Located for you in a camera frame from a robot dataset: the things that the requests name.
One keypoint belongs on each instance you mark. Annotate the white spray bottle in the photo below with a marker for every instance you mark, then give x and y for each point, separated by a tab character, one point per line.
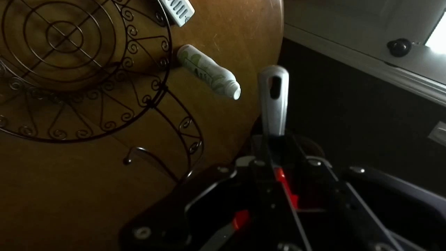
216	76

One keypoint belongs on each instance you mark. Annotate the black wire basket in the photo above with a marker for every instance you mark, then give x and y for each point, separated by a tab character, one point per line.
80	69

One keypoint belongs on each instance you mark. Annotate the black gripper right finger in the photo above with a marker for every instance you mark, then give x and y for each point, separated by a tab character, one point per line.
379	212

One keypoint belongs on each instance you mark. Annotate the black round door knob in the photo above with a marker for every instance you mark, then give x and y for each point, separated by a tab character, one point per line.
399	47

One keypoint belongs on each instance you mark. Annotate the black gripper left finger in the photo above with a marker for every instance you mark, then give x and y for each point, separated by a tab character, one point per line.
212	210

